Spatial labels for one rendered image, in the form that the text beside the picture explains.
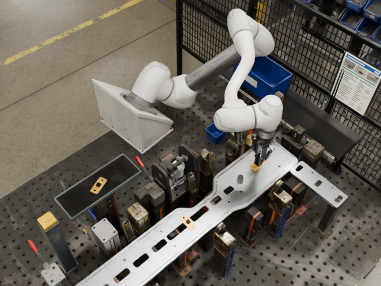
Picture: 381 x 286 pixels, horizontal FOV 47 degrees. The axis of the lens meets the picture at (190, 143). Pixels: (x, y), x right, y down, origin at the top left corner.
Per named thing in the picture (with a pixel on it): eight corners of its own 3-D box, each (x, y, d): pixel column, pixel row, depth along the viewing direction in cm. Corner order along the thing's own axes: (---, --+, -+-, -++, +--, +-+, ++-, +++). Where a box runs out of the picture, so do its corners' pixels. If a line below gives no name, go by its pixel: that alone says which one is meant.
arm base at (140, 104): (113, 92, 247) (118, 83, 246) (139, 101, 265) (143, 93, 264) (132, 107, 237) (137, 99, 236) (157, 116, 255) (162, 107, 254)
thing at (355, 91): (364, 118, 220) (386, 72, 196) (327, 95, 231) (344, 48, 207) (366, 116, 221) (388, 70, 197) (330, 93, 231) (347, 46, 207)
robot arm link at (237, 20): (246, 23, 205) (262, 36, 214) (237, -2, 215) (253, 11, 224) (225, 40, 212) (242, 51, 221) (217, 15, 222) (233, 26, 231)
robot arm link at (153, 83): (126, 86, 252) (144, 53, 248) (149, 97, 264) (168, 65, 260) (138, 97, 240) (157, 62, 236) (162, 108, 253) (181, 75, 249)
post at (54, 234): (66, 275, 212) (44, 233, 178) (58, 264, 216) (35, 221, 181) (80, 265, 215) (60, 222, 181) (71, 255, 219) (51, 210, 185)
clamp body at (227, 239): (221, 282, 211) (227, 252, 184) (204, 265, 217) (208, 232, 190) (235, 270, 215) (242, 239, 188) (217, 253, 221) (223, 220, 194)
